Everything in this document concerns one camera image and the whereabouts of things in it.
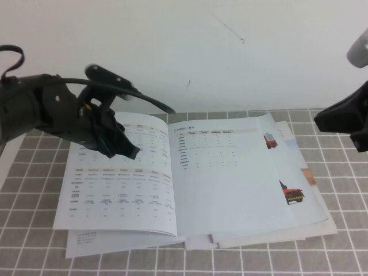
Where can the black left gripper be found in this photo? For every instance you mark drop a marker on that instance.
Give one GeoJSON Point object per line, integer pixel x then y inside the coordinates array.
{"type": "Point", "coordinates": [92, 129]}

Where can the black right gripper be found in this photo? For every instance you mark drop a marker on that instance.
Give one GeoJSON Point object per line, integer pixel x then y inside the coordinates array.
{"type": "Point", "coordinates": [360, 99]}

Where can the product catalogue book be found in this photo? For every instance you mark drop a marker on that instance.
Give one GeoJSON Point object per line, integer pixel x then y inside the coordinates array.
{"type": "Point", "coordinates": [224, 187]}

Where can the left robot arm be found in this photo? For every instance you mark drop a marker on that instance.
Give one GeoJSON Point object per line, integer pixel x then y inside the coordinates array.
{"type": "Point", "coordinates": [34, 109]}

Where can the grey checked tablecloth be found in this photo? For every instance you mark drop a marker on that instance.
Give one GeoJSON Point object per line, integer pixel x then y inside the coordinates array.
{"type": "Point", "coordinates": [330, 253]}

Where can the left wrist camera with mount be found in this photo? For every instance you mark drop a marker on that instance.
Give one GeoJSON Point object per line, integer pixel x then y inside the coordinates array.
{"type": "Point", "coordinates": [106, 75]}

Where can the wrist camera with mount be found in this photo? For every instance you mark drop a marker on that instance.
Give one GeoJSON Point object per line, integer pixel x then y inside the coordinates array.
{"type": "Point", "coordinates": [106, 75]}
{"type": "Point", "coordinates": [359, 49]}

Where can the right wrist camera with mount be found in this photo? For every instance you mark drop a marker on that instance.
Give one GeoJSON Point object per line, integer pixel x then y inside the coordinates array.
{"type": "Point", "coordinates": [359, 49]}

